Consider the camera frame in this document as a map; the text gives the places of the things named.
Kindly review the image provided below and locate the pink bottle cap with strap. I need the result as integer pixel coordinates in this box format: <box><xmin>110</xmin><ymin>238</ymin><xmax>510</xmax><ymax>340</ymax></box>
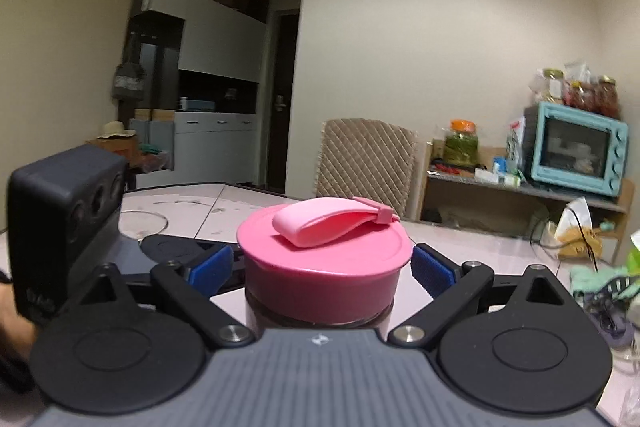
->
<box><xmin>236</xmin><ymin>196</ymin><xmax>414</xmax><ymax>326</ymax></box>

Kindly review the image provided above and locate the green jar with orange lid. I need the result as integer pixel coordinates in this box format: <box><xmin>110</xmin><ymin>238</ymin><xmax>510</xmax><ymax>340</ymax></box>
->
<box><xmin>443</xmin><ymin>120</ymin><xmax>481</xmax><ymax>168</ymax></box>

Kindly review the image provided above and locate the tall jar of red food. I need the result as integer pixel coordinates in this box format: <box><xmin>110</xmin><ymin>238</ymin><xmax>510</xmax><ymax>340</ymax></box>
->
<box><xmin>597</xmin><ymin>76</ymin><xmax>621</xmax><ymax>118</ymax></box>

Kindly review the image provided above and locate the glass jar with gold lid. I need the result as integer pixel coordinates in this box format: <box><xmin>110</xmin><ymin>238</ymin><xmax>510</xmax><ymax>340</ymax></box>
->
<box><xmin>541</xmin><ymin>67</ymin><xmax>567</xmax><ymax>104</ymax></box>

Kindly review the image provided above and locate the quilted beige chair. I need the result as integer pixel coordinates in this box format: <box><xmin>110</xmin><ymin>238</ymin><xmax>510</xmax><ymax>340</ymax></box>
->
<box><xmin>314</xmin><ymin>118</ymin><xmax>420</xmax><ymax>221</ymax></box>

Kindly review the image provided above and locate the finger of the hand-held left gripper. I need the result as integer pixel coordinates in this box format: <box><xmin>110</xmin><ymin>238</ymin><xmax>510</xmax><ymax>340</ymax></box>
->
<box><xmin>199</xmin><ymin>240</ymin><xmax>246</xmax><ymax>259</ymax></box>
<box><xmin>210</xmin><ymin>277</ymin><xmax>248</xmax><ymax>295</ymax></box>

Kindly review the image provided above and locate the white and black cabinet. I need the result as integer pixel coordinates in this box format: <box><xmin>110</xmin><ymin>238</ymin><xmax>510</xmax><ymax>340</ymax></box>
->
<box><xmin>124</xmin><ymin>0</ymin><xmax>269</xmax><ymax>190</ymax></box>

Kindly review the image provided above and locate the black phone stand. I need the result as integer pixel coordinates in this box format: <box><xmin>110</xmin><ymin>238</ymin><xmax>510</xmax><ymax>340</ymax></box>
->
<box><xmin>584</xmin><ymin>276</ymin><xmax>633</xmax><ymax>348</ymax></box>

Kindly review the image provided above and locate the yellow bag with white tissue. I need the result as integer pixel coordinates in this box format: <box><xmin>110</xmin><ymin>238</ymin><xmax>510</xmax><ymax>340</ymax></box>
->
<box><xmin>546</xmin><ymin>197</ymin><xmax>605</xmax><ymax>261</ymax></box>

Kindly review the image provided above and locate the straw hat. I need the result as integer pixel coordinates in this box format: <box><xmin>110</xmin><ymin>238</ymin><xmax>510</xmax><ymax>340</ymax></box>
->
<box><xmin>97</xmin><ymin>121</ymin><xmax>138</xmax><ymax>140</ymax></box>

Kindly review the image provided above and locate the person's left hand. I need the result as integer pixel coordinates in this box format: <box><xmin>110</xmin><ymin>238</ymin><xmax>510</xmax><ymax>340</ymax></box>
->
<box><xmin>0</xmin><ymin>271</ymin><xmax>40</xmax><ymax>395</ymax></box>

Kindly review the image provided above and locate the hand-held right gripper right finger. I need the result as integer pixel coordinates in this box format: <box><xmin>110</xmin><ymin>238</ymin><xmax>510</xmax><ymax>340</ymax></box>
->
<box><xmin>386</xmin><ymin>243</ymin><xmax>581</xmax><ymax>350</ymax></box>

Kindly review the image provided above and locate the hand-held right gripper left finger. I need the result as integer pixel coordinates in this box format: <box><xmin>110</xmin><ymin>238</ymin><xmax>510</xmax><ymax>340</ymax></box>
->
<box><xmin>65</xmin><ymin>243</ymin><xmax>257</xmax><ymax>350</ymax></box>

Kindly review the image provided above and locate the mint green cloth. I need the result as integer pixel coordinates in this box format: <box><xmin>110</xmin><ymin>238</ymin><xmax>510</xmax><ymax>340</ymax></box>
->
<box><xmin>569</xmin><ymin>264</ymin><xmax>627</xmax><ymax>297</ymax></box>

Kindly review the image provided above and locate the clear dimpled glass cup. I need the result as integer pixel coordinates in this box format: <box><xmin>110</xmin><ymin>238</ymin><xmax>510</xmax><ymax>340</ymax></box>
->
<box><xmin>119</xmin><ymin>209</ymin><xmax>169</xmax><ymax>242</ymax></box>

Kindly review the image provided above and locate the teal toaster oven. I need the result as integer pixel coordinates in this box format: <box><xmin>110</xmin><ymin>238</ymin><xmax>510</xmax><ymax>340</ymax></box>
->
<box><xmin>522</xmin><ymin>101</ymin><xmax>631</xmax><ymax>198</ymax></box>

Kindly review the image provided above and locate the cardboard box with red print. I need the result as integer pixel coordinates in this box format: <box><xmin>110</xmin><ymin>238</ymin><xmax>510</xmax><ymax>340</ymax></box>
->
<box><xmin>84</xmin><ymin>137</ymin><xmax>137</xmax><ymax>178</ymax></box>

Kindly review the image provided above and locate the wooden side shelf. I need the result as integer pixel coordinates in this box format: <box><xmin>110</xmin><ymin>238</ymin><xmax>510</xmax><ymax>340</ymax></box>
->
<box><xmin>419</xmin><ymin>138</ymin><xmax>637</xmax><ymax>239</ymax></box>

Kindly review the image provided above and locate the small jar of red food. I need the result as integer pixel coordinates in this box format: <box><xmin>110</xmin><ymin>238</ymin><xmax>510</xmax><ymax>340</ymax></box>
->
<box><xmin>567</xmin><ymin>81</ymin><xmax>599</xmax><ymax>110</ymax></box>

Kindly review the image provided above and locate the grey hanging bag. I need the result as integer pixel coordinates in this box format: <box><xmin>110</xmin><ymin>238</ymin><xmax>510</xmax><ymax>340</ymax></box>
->
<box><xmin>110</xmin><ymin>32</ymin><xmax>146</xmax><ymax>104</ymax></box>

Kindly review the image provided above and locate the dark brown door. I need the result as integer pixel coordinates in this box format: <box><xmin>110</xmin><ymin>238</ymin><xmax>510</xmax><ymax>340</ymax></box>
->
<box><xmin>266</xmin><ymin>9</ymin><xmax>302</xmax><ymax>196</ymax></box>

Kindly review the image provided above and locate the red and white snack bag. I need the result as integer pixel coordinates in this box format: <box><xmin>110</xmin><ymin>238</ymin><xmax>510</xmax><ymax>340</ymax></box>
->
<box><xmin>504</xmin><ymin>116</ymin><xmax>527</xmax><ymax>174</ymax></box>

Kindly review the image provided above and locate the black cable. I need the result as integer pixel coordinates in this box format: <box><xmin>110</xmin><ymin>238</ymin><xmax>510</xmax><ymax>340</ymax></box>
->
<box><xmin>564</xmin><ymin>203</ymin><xmax>601</xmax><ymax>278</ymax></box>

